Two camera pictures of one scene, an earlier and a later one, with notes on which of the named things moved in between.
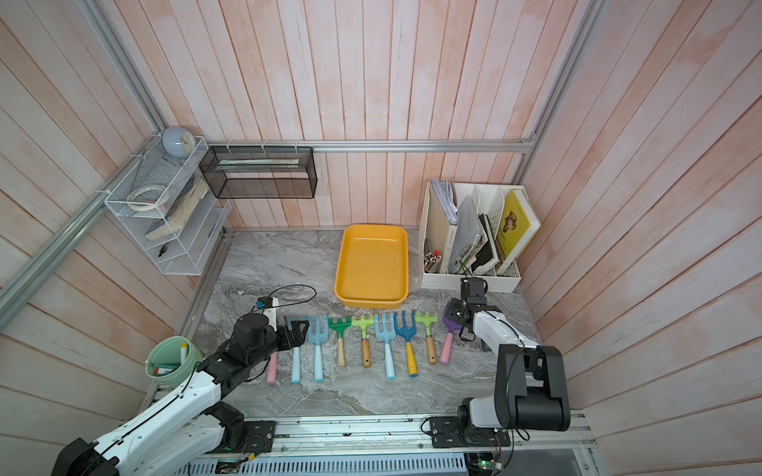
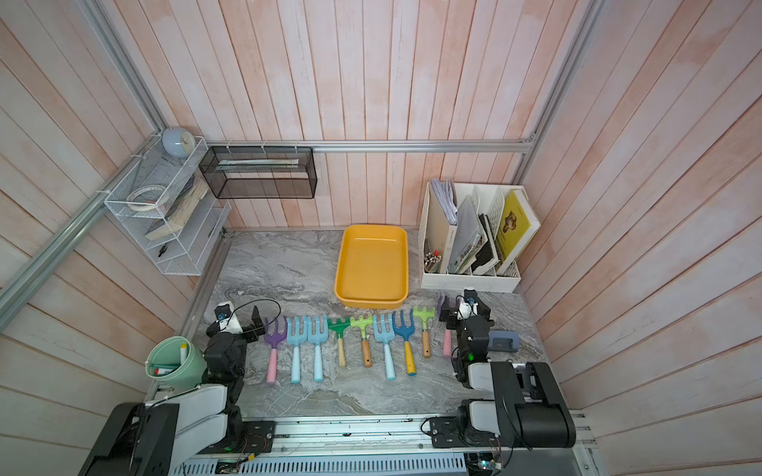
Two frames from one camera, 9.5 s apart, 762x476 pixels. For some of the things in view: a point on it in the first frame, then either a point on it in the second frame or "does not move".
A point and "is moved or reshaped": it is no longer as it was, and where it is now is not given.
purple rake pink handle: (451, 326) is moved or reshaped
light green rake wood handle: (365, 343) does not move
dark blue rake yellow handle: (408, 333) does not move
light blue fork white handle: (317, 338) does not move
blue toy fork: (387, 335) does not move
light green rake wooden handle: (428, 320) is moved or reshaped
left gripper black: (283, 331) -> (249, 330)
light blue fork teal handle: (296, 359) does not move
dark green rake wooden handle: (340, 325) does not move
